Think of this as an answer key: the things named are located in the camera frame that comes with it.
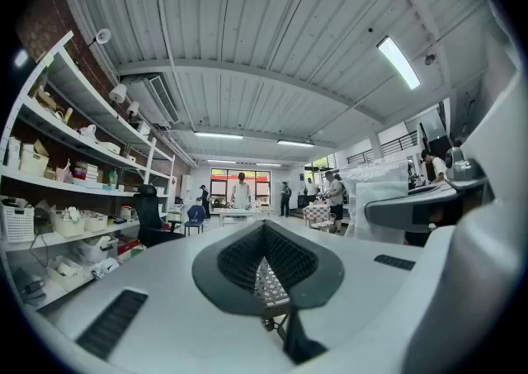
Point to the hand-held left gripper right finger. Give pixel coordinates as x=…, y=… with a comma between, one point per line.
x=354, y=281

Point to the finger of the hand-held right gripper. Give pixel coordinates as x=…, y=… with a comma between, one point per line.
x=462, y=281

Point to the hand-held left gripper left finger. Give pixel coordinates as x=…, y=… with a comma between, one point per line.
x=165, y=281

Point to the clear plastic bag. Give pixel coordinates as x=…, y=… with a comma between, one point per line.
x=379, y=207

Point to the red box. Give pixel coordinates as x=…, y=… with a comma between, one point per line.
x=128, y=246

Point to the white storage bin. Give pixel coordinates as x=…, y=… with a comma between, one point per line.
x=92, y=248

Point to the black office chair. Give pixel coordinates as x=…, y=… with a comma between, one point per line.
x=150, y=215

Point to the blue chair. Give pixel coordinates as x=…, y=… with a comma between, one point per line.
x=194, y=215

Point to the pink checkered tablecloth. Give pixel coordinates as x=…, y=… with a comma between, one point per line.
x=317, y=214

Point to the brown lattice side table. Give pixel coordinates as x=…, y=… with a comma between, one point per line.
x=270, y=285

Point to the white table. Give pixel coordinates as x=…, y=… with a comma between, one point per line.
x=243, y=213

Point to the red framed window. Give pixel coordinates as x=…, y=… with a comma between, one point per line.
x=222, y=184

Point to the white basket with flowers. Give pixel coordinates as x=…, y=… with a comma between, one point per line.
x=66, y=224

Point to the stack of flat boxes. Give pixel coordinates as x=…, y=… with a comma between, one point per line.
x=86, y=172

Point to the black railing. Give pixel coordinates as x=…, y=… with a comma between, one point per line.
x=392, y=145

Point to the long ceiling light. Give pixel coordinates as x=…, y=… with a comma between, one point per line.
x=218, y=135
x=399, y=62
x=295, y=143

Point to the white shelf unit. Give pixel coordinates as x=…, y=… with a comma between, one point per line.
x=82, y=145

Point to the white perforated basket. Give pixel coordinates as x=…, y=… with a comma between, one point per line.
x=16, y=223

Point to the white spot lamp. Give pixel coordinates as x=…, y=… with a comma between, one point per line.
x=133, y=108
x=119, y=93
x=102, y=36

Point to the white slatted basket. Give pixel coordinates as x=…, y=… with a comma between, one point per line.
x=33, y=162

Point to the white air conditioner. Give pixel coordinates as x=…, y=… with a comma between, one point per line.
x=152, y=100

